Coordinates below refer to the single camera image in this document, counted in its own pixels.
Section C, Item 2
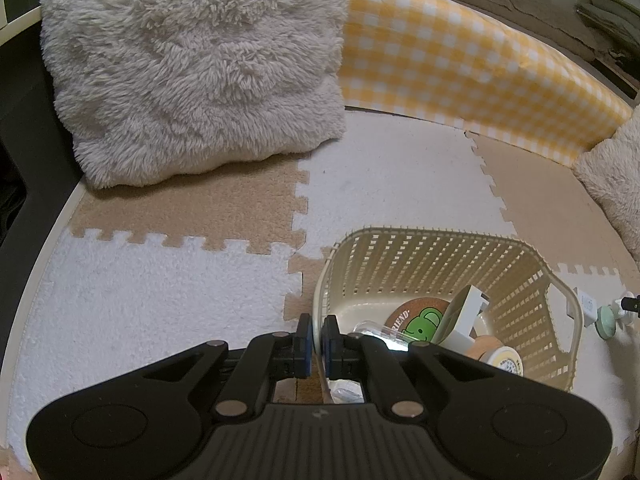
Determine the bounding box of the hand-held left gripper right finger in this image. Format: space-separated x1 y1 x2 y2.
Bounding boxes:
322 314 497 422

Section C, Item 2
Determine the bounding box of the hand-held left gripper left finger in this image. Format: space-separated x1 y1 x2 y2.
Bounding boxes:
142 312 317 422

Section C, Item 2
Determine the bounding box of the green and white small toy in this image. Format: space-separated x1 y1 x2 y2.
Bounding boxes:
597 295 633 341

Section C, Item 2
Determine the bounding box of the white power adapter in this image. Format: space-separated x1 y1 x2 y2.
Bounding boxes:
575 287 598 328

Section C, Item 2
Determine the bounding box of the wooden jar cream lid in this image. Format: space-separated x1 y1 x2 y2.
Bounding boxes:
470 332 525 377

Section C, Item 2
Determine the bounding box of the white cardboard box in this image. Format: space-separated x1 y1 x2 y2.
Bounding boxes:
435 284 493 356

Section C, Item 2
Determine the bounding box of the cream plastic basket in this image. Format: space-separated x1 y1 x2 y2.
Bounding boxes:
312 226 585 405

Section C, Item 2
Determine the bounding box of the beige foam mat tile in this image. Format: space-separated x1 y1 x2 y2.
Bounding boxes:
465 130 640 281
284 247 333 405
67 162 311 253

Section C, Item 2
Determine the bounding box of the cork coaster green bear print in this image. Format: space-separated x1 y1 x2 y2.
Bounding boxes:
384 299 453 348

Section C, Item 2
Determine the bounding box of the cream curved border strip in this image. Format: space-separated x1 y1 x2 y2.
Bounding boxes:
0 175 83 391

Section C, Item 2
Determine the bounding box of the yellow checkered bumper cushion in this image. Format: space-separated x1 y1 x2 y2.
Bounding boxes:
337 0 632 168

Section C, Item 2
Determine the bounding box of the large fluffy cream cushion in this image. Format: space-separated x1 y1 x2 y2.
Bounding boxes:
39 0 348 190

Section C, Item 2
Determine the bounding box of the black furniture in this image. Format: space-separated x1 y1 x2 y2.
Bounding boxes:
0 25 83 331

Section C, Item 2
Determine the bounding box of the white rail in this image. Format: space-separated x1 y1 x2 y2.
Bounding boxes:
0 0 43 43

